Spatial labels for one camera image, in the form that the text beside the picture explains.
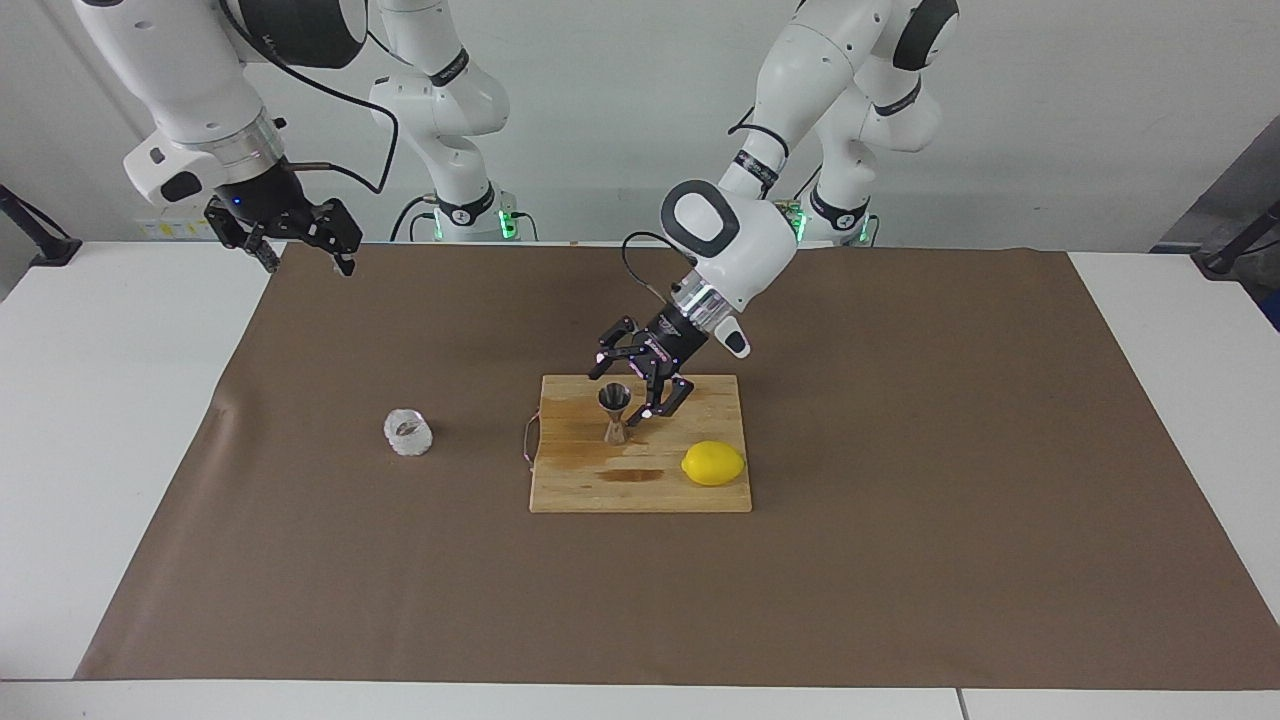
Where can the brown paper table mat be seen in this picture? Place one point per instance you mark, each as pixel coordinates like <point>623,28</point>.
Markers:
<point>900,580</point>

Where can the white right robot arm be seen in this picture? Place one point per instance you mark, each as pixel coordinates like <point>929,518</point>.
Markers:
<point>190,80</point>

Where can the yellow lemon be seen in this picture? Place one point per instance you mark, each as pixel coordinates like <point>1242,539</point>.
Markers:
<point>713,463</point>

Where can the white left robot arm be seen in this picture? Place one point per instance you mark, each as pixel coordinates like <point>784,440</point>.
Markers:
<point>740,240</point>

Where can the wooden cutting board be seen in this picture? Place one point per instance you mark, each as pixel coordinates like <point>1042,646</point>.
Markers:
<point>580,480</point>

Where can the steel double jigger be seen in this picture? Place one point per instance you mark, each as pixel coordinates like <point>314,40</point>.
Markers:
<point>614,400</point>

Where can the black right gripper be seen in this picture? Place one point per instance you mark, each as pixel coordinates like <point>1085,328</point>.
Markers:
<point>265,200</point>

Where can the white wall socket strip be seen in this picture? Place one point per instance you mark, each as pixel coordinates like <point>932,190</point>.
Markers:
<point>160,228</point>

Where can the clear faceted glass cup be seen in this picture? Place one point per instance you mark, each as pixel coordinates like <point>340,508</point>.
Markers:
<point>408,435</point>

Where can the black clamp stand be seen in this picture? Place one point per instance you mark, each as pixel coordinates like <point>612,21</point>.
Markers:
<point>1225,262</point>
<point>55,250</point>

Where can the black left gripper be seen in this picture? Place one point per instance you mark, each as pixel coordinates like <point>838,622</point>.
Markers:
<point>672,345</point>

